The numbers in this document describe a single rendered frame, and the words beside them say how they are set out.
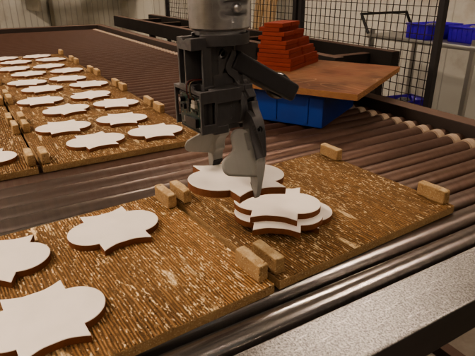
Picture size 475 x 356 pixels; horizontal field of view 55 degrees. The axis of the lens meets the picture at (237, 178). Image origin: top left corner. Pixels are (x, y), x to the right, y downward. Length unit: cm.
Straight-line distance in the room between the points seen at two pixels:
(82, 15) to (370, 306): 606
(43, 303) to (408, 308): 47
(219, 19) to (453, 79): 409
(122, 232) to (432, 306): 46
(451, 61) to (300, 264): 398
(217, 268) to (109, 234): 19
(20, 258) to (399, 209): 63
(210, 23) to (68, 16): 590
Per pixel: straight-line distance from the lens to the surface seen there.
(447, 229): 90
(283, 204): 77
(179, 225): 78
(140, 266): 69
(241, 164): 58
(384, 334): 62
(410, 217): 85
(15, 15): 626
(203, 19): 55
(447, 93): 461
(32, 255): 74
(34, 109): 161
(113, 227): 77
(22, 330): 60
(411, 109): 154
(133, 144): 118
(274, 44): 158
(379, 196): 91
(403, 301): 68
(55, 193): 101
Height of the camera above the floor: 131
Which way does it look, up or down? 23 degrees down
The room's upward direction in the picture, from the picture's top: straight up
